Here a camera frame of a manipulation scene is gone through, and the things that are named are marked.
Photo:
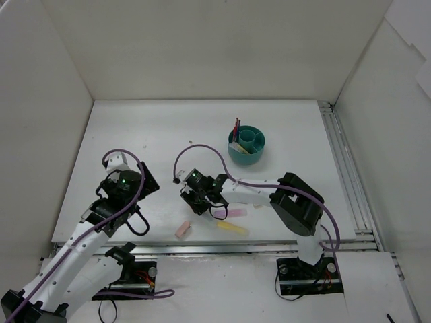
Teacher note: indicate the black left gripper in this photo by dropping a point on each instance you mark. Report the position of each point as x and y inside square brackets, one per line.
[148, 182]

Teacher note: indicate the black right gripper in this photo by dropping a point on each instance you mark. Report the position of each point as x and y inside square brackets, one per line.
[194, 200]

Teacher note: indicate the blue ballpoint pen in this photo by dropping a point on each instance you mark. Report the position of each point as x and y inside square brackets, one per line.
[234, 132]

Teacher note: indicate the red ballpoint pen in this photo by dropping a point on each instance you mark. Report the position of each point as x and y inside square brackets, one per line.
[237, 130]

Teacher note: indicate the orange capped marker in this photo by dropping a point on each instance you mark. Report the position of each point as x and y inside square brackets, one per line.
[211, 221]

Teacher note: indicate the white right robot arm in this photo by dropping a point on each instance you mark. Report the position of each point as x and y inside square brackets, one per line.
[297, 205]

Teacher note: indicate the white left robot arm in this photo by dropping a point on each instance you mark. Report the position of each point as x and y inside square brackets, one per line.
[68, 282]

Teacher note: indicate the pink eraser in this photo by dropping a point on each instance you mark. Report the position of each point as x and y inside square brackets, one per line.
[183, 229]

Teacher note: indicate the pink highlighter block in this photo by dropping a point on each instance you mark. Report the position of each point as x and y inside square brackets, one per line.
[230, 213]

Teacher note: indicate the yellow highlighter block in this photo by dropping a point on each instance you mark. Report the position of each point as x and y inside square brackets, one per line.
[232, 228]

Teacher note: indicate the teal round desk organizer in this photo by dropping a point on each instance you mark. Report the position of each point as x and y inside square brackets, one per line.
[252, 140]

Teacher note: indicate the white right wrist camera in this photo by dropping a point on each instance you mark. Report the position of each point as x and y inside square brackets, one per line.
[180, 177]

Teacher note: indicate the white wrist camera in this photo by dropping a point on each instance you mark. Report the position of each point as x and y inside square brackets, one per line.
[116, 161]
[180, 177]

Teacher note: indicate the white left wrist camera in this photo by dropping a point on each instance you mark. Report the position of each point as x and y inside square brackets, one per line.
[116, 161]

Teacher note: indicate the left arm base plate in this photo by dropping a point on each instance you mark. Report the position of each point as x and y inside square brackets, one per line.
[139, 279]

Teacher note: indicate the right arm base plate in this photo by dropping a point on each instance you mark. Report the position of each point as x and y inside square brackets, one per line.
[296, 279]

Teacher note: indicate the aluminium rail frame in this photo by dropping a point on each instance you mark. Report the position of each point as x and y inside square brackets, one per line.
[301, 136]

